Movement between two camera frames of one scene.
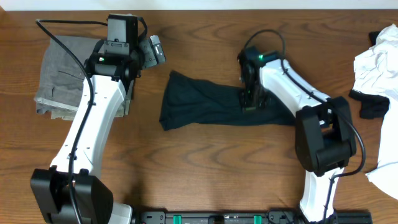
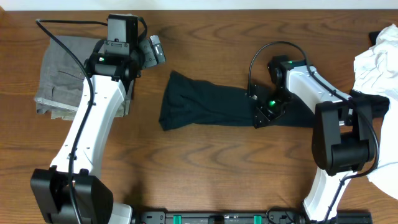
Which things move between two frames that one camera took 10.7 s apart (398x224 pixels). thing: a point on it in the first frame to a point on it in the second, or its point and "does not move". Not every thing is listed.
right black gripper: x=245 y=104 to x=264 y=115
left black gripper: x=150 y=60 does not move
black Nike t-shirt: x=188 y=101 does not move
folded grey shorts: x=61 y=81 does not move
